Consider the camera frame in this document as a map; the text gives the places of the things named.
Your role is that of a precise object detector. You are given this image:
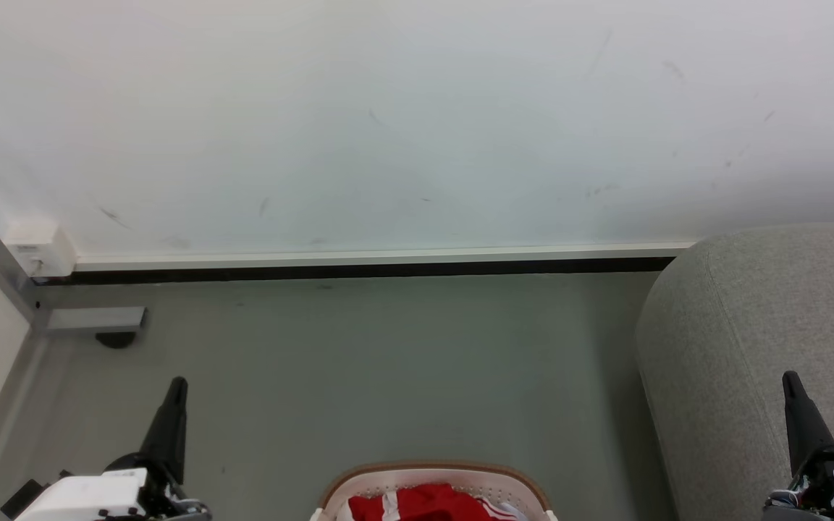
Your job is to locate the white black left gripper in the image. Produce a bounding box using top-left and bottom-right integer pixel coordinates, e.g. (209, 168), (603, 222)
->
(1, 376), (213, 521)

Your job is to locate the red garment with white print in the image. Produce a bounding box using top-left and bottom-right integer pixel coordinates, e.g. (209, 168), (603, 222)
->
(348, 483), (518, 521)

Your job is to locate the white laundry basket brown rim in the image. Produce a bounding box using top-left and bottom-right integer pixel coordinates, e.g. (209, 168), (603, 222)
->
(310, 462), (557, 521)

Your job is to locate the grey fabric sofa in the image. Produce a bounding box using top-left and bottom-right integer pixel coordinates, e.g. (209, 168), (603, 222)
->
(634, 221), (834, 521)

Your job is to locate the grey metal foot plate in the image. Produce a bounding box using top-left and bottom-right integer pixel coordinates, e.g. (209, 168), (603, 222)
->
(46, 307), (147, 334)

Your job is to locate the white baseboard strip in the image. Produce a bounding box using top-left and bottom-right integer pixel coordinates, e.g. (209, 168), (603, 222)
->
(73, 242), (696, 273)

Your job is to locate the white wall socket box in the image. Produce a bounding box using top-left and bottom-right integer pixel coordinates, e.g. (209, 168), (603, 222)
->
(4, 221), (77, 279)

